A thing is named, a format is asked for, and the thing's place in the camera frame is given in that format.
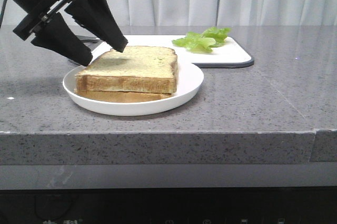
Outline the bread slice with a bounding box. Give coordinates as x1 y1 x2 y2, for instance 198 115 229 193
75 46 179 94
74 89 172 103

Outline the white round plate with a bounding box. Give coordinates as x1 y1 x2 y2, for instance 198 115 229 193
62 62 204 116

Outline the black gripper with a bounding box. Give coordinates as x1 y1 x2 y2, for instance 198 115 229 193
13 0 128 66

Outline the black appliance front panel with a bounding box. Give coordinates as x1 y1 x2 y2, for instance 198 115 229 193
1 187 336 223

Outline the green lettuce leaf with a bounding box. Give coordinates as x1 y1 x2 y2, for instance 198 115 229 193
202 27 231 48
172 32 216 53

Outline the white and grey cutting board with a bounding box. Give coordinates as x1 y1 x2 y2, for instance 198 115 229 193
125 35 254 68

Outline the black cable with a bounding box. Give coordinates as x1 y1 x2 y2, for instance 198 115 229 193
0 0 9 29

